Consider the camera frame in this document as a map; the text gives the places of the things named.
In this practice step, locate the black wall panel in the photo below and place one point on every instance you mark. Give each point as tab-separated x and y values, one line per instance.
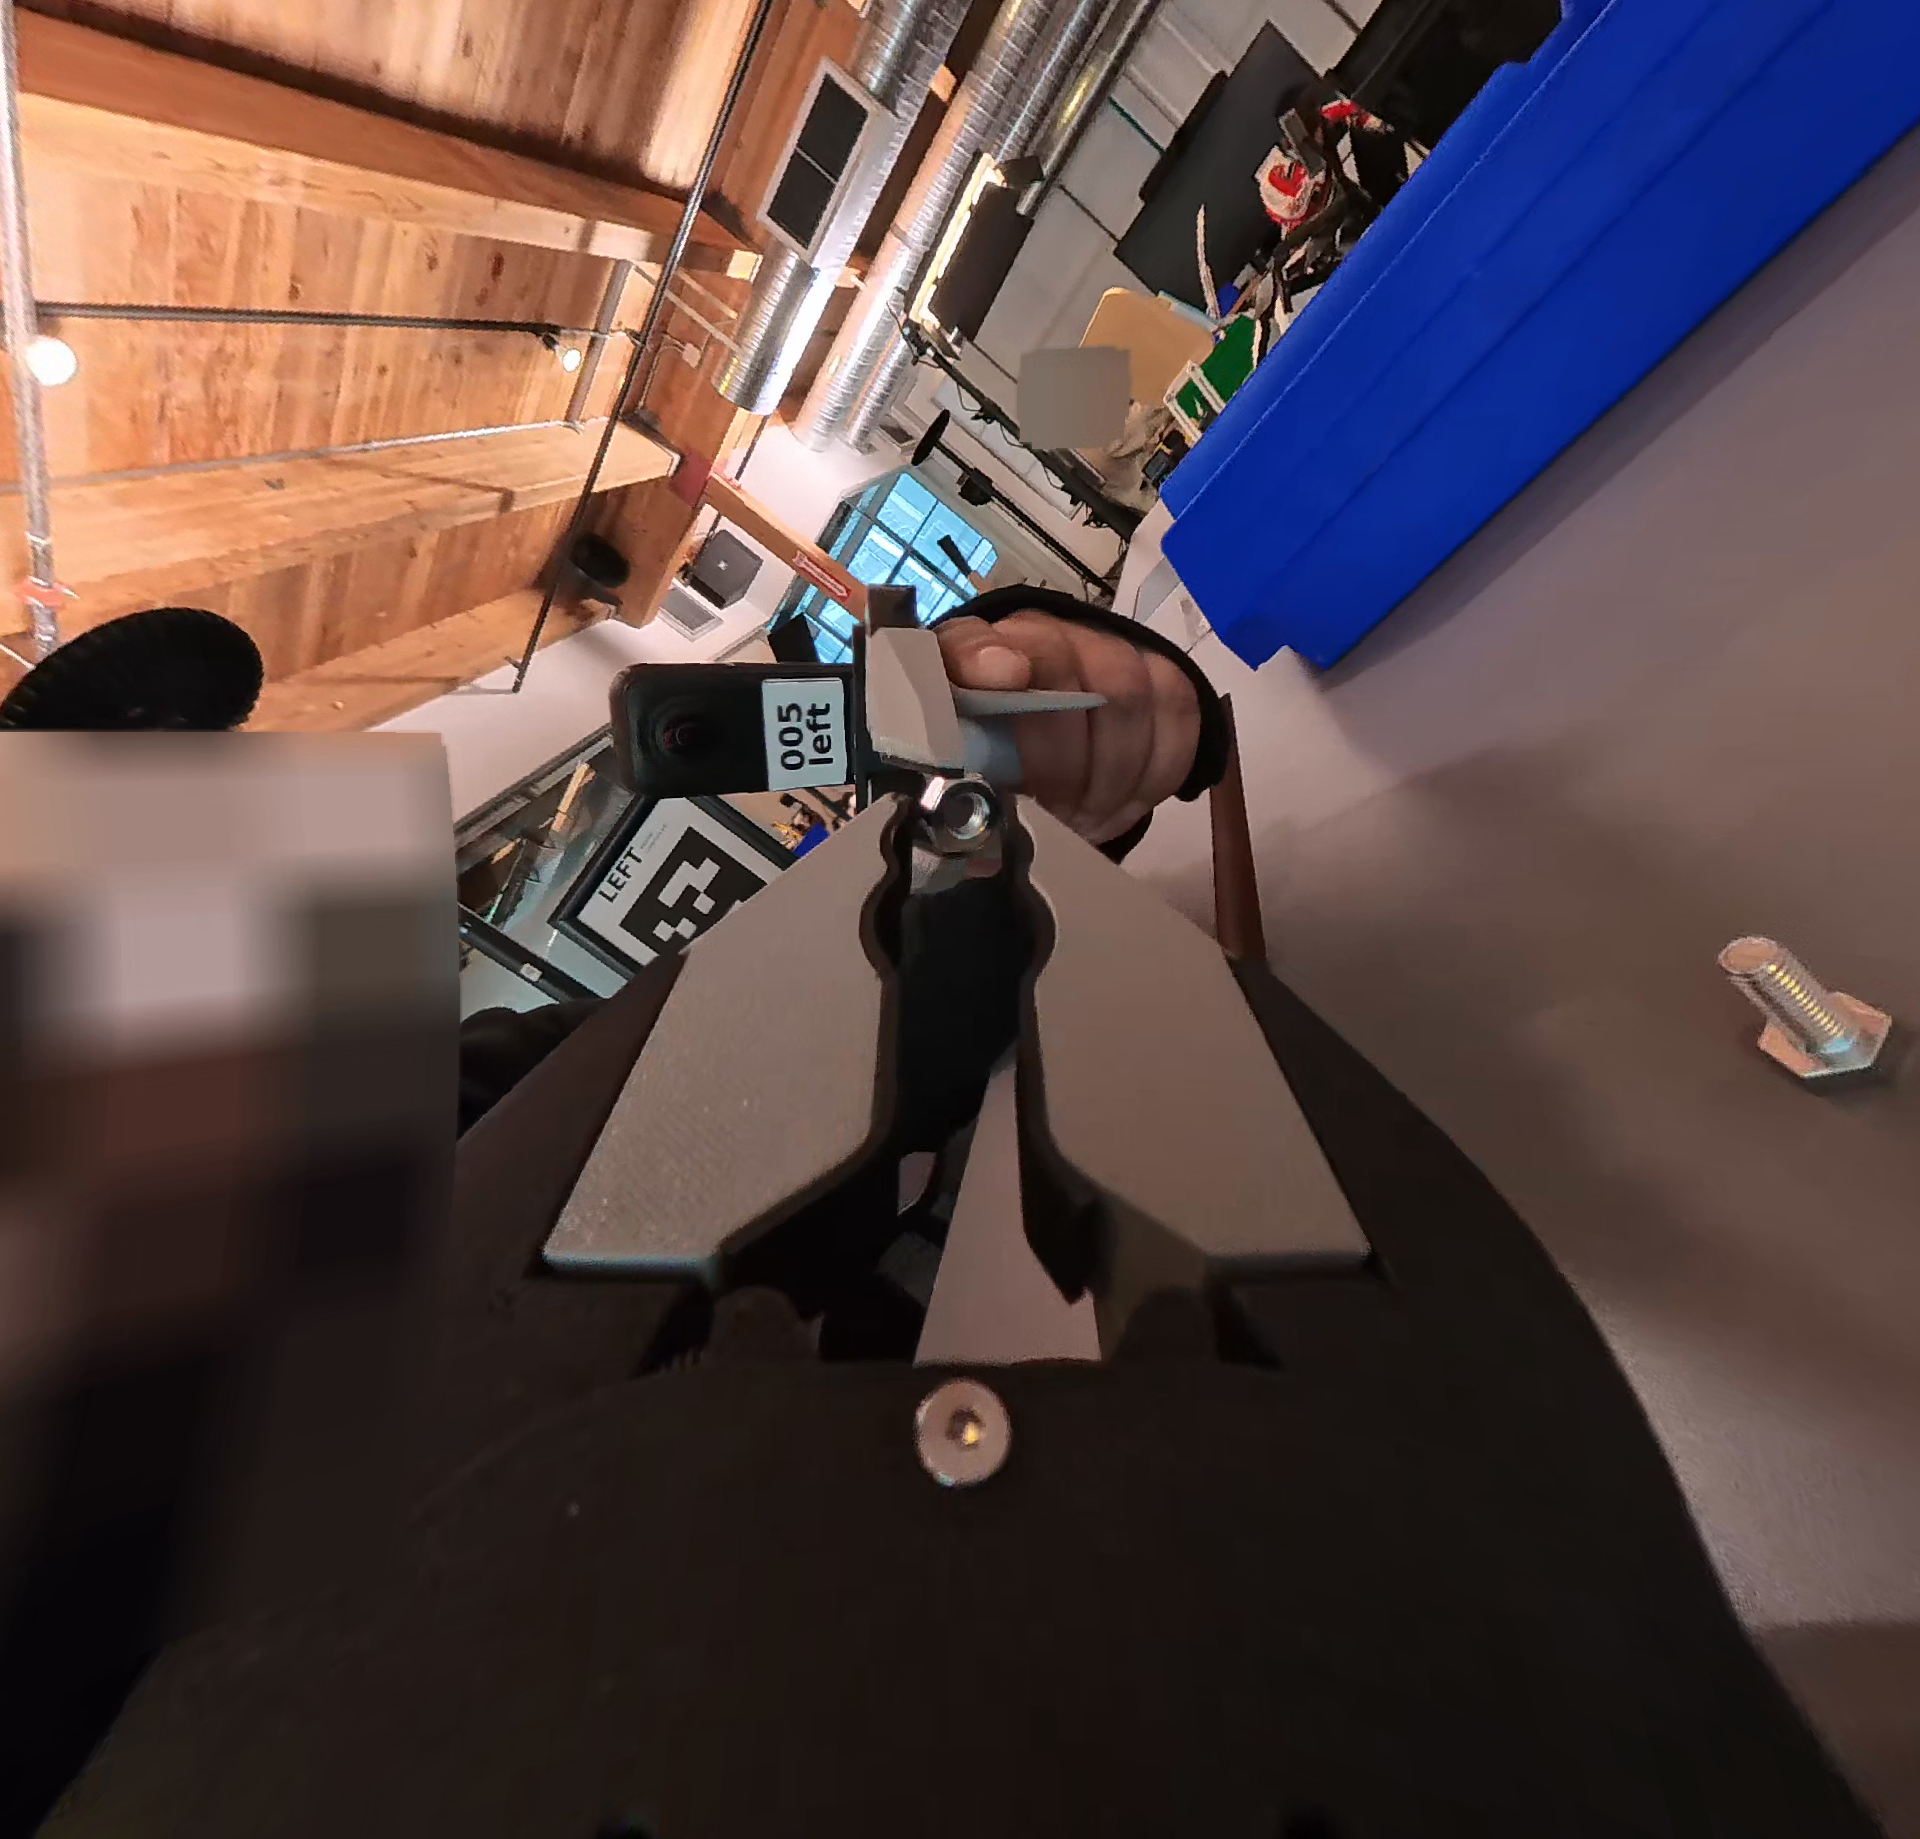
1230	143

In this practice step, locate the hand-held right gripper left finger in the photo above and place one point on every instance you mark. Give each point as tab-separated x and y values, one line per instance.
721	1089

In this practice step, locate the white ceiling vent box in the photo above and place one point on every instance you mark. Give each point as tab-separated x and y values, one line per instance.
818	158

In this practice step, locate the silver hex nut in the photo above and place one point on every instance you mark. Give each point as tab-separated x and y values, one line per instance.
988	803

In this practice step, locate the person's left hand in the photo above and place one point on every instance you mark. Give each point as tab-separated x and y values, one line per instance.
1125	759

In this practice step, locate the blue plastic bin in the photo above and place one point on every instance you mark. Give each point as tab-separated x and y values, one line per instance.
1501	340

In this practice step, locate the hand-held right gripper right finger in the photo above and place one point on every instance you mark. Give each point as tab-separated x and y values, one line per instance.
1186	1105

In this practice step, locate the ceiling spot lamp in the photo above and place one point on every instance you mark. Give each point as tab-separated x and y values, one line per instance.
49	359

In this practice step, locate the black ribbed disc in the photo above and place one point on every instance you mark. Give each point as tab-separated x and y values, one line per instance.
137	677

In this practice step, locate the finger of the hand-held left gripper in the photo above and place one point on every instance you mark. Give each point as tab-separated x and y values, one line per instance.
919	740
908	670

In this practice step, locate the silver air duct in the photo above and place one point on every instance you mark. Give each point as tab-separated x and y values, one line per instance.
1081	10
931	10

